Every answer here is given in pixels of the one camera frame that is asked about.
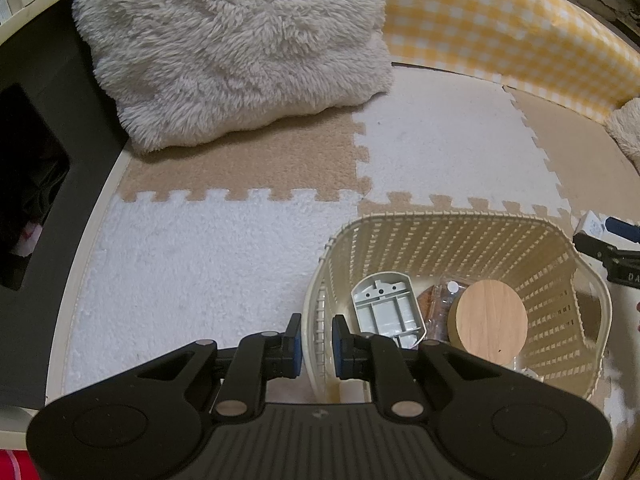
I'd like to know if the large fluffy white pillow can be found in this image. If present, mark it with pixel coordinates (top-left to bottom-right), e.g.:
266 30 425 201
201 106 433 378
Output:
64 0 396 155

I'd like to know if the white foam mat tile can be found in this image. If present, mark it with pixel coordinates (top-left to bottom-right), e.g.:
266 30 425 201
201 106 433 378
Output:
352 67 573 216
602 350 636 431
65 187 371 401

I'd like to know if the round wooden lid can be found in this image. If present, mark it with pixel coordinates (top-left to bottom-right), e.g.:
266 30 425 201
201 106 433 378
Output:
447 280 529 366

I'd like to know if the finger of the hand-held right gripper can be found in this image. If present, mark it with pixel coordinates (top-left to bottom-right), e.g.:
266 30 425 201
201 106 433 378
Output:
572 234 640 268
604 216 640 242

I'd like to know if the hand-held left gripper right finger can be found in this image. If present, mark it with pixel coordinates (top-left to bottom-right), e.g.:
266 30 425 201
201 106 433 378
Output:
331 314 523 422

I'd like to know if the dark cloth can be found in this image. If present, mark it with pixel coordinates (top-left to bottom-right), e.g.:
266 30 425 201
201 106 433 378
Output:
0 85 71 291

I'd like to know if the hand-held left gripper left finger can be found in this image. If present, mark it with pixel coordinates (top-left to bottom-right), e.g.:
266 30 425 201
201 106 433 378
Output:
114 313 305 424

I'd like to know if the cream plastic woven basket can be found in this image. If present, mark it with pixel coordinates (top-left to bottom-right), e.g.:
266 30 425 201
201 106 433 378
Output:
302 212 613 403

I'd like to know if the grey plastic tray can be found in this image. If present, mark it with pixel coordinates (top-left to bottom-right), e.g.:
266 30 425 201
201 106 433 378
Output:
350 270 427 348

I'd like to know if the white square charger box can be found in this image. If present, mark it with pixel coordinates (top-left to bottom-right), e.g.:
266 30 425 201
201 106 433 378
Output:
572 211 613 241

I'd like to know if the red box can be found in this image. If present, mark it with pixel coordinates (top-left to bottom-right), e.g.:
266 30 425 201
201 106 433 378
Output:
0 450 46 480

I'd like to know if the yellow checked blanket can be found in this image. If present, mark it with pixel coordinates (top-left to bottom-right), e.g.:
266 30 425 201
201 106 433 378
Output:
385 0 640 125

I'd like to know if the clear plastic case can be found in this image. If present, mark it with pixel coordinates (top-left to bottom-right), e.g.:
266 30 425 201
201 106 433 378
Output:
417 280 473 343

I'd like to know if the white wooden shelf unit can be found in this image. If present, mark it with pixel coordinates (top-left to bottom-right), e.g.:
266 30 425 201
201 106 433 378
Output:
0 0 131 451

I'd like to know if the small fluffy white pillow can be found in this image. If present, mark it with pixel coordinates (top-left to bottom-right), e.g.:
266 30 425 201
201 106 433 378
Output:
604 96 640 168

